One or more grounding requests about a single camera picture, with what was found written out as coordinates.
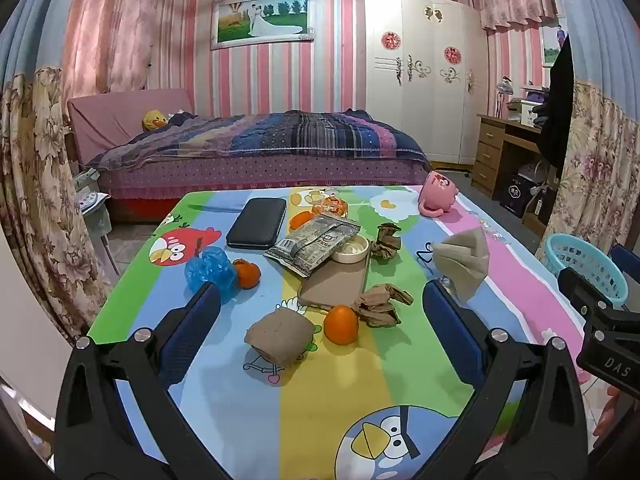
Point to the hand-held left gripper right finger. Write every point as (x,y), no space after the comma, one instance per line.
(450,330)

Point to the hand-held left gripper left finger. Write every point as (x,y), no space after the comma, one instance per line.
(192,330)

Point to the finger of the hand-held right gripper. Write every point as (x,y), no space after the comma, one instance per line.
(585,290)
(625,260)

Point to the light blue plastic basket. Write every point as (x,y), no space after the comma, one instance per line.
(585,260)

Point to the blue plastic bag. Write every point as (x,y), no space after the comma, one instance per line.
(210,272)

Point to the orange tangerine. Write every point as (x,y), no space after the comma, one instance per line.
(247,274)
(300,221)
(341,325)

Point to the brown paper roll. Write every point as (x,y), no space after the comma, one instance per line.
(280,340)

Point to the white round bowl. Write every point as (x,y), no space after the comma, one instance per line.
(350,250)

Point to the silver printed snack packet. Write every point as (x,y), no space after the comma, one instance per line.
(315,245)

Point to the orange snack packet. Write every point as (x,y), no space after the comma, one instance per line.
(330,206)

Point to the person's right hand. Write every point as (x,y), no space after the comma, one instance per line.
(607,412)

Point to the black bag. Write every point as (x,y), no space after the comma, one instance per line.
(515,195)

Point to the black remote control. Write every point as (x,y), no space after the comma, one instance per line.
(256,222)

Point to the brown rectangular tray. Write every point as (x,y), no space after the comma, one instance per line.
(335,280)

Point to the colourful cartoon bird tablecloth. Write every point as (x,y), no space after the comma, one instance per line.
(280,420)

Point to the blue and floral curtain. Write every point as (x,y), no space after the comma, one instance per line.
(600,135)
(35,185)

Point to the pink pig toy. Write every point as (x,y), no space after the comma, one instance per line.
(440,192)

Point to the grey metal rack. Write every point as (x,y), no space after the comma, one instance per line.
(92,205)

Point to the bed with pink headboard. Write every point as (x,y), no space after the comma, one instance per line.
(250,180)

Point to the black hanging garment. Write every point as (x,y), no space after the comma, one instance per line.
(557,110)

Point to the wooden desk with drawers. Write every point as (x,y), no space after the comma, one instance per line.
(490,150)

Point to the white box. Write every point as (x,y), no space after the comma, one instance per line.
(525,112)

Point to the desk lamp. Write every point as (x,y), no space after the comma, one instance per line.
(502,90)

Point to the yellow duck plush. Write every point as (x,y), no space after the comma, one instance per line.
(154,121)

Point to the white wardrobe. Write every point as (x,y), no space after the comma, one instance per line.
(425,110)

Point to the purple striped quilt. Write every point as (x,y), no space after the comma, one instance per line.
(300,135)

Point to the red round wardrobe sticker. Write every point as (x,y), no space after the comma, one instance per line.
(452,55)
(391,40)

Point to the pink patterned curtain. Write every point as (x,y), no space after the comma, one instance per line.
(120,30)

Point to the small framed wall picture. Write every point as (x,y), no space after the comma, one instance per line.
(552,45)

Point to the framed wedding wall picture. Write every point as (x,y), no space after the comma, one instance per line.
(262,20)

